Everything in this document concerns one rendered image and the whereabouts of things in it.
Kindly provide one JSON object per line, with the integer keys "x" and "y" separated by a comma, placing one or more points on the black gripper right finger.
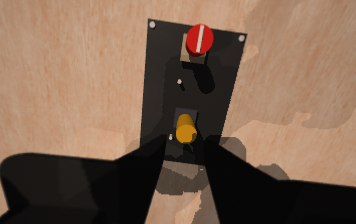
{"x": 244, "y": 194}

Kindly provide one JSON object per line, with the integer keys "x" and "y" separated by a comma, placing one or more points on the black circuit board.
{"x": 190, "y": 69}

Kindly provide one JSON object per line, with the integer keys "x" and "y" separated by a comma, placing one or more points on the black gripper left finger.
{"x": 122, "y": 188}

